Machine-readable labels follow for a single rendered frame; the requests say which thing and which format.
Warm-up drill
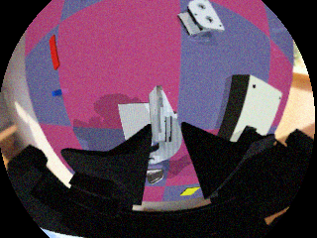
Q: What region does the red flat bar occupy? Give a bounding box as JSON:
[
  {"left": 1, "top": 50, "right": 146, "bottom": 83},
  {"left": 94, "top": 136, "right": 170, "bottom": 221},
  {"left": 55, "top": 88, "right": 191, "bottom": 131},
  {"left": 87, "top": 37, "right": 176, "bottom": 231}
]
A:
[{"left": 49, "top": 35, "right": 60, "bottom": 70}]

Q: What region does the yellow flat rectangular plate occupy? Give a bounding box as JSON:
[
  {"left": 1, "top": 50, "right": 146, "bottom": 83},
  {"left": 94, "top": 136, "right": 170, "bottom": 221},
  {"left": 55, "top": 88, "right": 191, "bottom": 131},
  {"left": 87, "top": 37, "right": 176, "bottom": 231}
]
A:
[{"left": 180, "top": 186, "right": 201, "bottom": 195}]

